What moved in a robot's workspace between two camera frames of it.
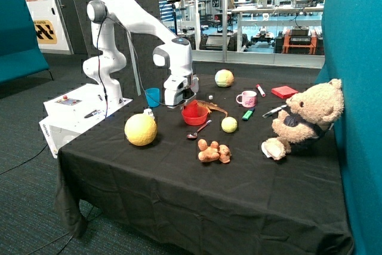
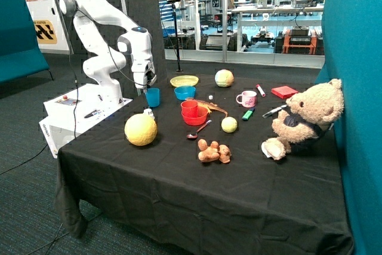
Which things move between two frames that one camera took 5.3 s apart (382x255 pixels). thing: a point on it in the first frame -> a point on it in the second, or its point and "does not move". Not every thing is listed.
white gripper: (180, 87) -> (144, 74)
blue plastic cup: (155, 94) does not move
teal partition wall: (352, 53) does not move
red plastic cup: (191, 109) does not move
